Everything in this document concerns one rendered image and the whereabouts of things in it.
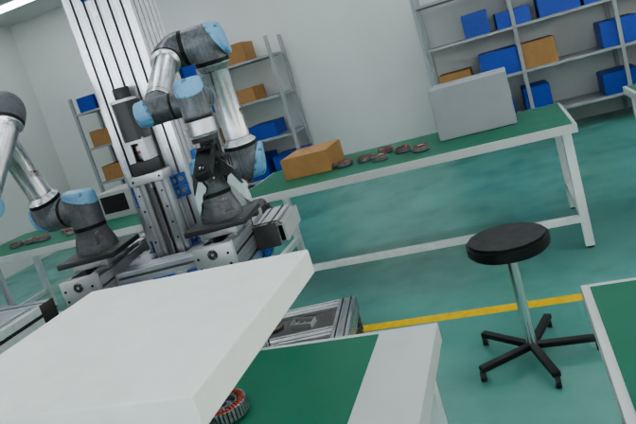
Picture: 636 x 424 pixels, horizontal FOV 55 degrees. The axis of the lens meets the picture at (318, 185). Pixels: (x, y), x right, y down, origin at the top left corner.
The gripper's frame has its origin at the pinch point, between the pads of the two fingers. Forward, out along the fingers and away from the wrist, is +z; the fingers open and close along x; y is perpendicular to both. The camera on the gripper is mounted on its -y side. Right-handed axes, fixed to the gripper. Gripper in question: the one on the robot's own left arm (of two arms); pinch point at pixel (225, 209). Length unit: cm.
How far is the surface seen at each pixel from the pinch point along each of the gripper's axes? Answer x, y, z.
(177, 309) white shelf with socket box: -21, -85, -5
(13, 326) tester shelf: 36, -44, 4
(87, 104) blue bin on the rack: 374, 638, -71
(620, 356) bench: -80, -37, 40
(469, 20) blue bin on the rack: -134, 566, -32
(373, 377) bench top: -30, -27, 40
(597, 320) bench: -81, -21, 40
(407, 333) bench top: -38, -9, 40
